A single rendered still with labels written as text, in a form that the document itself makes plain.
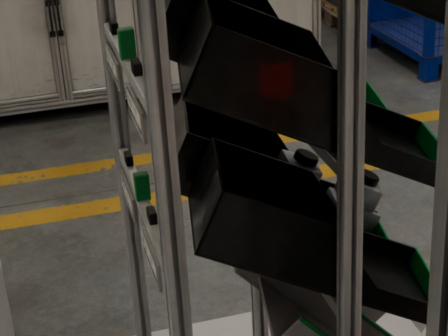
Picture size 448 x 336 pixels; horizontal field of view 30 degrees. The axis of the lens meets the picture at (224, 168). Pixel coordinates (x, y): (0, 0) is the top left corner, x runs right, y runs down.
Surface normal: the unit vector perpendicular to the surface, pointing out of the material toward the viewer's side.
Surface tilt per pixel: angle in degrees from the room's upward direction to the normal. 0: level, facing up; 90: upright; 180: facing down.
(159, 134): 90
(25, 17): 90
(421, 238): 0
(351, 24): 90
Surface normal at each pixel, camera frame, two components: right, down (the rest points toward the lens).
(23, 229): -0.05, -0.90
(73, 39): 0.24, 0.40
